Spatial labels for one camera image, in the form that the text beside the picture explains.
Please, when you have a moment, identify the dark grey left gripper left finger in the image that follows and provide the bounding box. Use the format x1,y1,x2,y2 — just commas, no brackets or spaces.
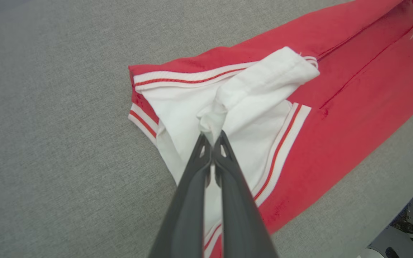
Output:
148,133,213,258

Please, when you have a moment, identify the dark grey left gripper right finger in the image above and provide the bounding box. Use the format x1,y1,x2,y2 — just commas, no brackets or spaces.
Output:
213,130,279,258

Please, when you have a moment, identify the red and white garment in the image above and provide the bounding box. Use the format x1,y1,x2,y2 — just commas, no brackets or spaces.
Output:
128,0,413,258

